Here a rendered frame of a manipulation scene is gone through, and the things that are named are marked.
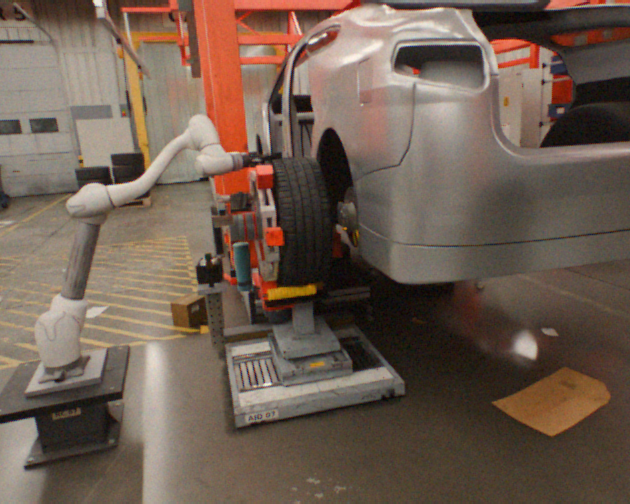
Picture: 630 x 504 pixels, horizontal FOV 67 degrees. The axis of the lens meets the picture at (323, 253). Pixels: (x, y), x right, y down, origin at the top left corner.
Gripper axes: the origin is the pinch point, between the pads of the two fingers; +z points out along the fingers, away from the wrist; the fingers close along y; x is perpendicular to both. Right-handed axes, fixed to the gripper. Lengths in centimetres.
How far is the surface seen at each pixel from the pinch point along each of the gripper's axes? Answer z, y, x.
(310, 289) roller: 3, 19, -66
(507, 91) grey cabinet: 486, -163, 17
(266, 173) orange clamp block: -15.4, 14.9, -5.0
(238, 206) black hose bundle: -27.7, 8.3, -19.1
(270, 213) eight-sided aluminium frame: -17.9, 19.6, -22.4
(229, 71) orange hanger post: 5, -47, 42
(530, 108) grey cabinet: 488, -130, -5
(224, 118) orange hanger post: 0, -47, 17
